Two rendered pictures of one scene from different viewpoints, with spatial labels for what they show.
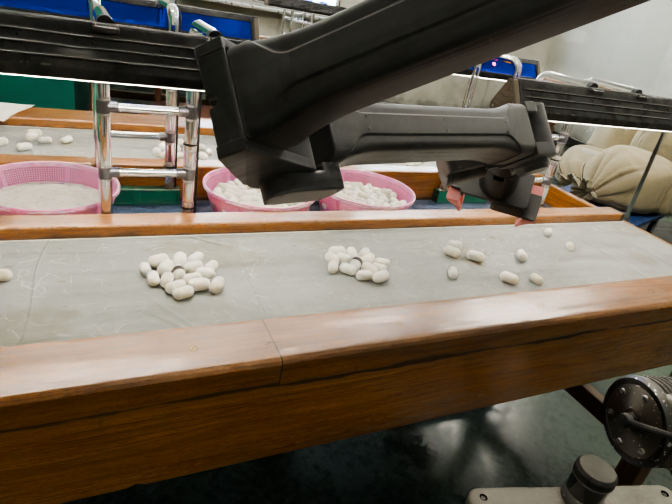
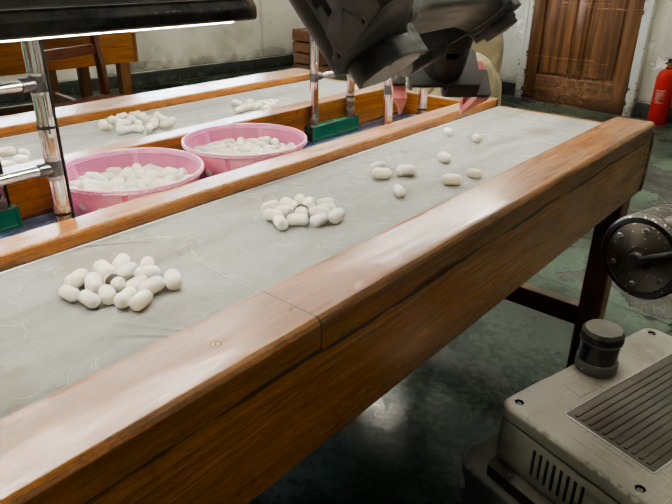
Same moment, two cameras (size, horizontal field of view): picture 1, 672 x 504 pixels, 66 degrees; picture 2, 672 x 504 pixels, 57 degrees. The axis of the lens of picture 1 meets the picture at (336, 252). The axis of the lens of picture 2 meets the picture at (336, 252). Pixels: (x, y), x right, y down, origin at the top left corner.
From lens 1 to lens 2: 0.24 m
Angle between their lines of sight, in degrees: 18
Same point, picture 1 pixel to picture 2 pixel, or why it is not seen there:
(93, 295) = (26, 343)
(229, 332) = (239, 315)
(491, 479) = (467, 412)
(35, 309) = not seen: outside the picture
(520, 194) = (469, 71)
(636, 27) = not seen: outside the picture
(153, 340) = (162, 353)
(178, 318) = (157, 328)
